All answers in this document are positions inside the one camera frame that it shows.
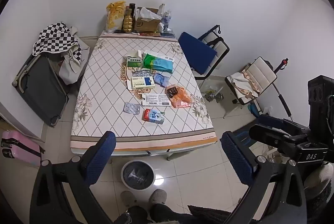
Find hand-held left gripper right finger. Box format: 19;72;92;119
220;131;307;224

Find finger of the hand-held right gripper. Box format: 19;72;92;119
249;123;298;152
257;114;311;134

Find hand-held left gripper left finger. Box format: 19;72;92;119
29;131;117;224

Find white trash bin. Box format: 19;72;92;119
121;161;156;191

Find blue plastic packet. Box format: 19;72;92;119
153;73;170;87

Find person's right forearm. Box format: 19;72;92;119
303;163;334;216

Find teal plastic item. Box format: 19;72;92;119
248;103;260;116

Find grey fuzzy slipper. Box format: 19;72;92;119
148;189;167;205
120;191;137;207

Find beige cloth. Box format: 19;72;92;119
230;70;261;99

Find white padded chair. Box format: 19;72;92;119
224;56;278;106

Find silver blister pack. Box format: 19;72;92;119
132;70;154;78
123;102;141;115

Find patterned tablecloth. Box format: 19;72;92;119
70;35;218;154

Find black rod with red tip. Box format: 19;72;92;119
271;58;294;123

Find metal dumbbell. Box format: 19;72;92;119
204;91;225;103

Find pink suitcase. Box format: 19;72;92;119
0;130;45;167

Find orange snack wrapper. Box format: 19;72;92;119
165;84;192;109

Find person's dark trousers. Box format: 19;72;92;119
113;202;235;224

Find white and blue medicine box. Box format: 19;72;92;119
127;76;157;91

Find grey suitcase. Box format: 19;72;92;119
12;53;70;127

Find white tote bag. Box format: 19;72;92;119
59;27;90;85

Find green and white medicine box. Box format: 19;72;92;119
127;50;143;69

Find blue seat cushion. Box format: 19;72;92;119
178;32;218;75

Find green tissue pack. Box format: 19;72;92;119
142;50;175;74

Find checkered cloth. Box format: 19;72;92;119
33;22;84;68

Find gold bottle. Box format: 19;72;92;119
123;6;135;32

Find cardboard box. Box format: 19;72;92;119
134;7;163;33

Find yellow chips bag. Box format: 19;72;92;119
106;0;127;33

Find white crumpled paper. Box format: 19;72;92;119
138;8;162;21

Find clear bottle with blue label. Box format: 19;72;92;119
160;10;173;33

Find white chair with black frame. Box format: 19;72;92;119
194;25;230;81

